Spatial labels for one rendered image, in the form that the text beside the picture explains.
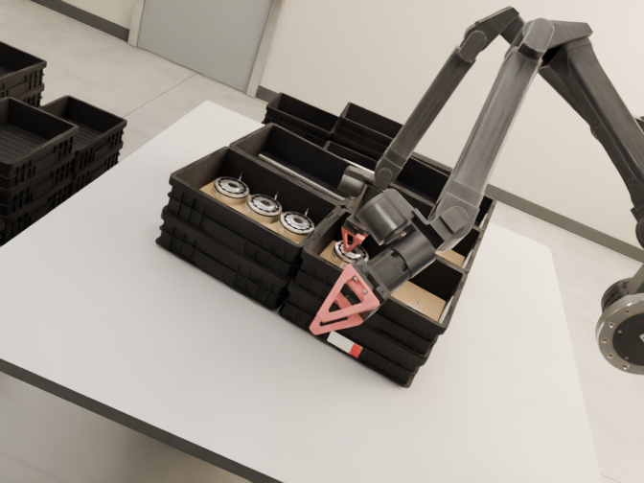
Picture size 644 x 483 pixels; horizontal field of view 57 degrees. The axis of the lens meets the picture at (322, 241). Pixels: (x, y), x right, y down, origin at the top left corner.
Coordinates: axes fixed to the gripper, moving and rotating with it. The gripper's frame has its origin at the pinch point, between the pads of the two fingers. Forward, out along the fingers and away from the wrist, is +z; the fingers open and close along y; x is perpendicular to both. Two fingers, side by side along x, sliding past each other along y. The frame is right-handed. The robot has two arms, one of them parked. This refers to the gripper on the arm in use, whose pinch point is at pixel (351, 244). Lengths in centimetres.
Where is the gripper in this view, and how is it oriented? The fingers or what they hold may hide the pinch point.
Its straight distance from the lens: 167.5
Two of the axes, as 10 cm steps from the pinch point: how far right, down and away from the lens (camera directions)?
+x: 8.2, 5.2, -2.3
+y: -4.5, 3.5, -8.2
